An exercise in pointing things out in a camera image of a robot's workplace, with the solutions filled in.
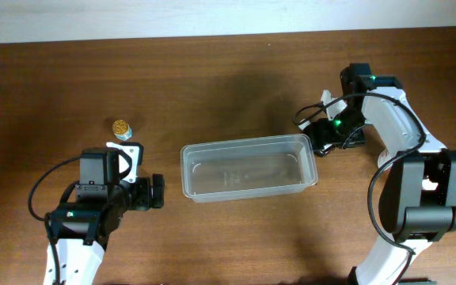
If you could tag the white spray bottle clear cap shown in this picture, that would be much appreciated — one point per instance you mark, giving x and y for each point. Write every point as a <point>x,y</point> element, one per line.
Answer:
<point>383,158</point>

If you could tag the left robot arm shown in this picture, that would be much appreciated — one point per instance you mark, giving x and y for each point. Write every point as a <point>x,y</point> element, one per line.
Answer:
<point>78,229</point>

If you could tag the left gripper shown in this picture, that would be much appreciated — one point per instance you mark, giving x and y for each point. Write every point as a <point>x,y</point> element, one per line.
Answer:
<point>157,190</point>

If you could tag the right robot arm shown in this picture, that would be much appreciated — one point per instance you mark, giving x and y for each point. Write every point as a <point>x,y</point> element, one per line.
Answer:
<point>411,198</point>

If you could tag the clear plastic container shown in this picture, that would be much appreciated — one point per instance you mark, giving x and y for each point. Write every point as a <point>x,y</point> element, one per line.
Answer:
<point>247,168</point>

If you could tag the small jar gold lid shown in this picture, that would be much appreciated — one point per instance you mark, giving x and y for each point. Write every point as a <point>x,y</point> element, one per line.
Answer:
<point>122,130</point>

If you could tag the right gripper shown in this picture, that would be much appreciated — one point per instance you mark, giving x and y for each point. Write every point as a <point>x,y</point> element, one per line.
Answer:
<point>319,139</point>

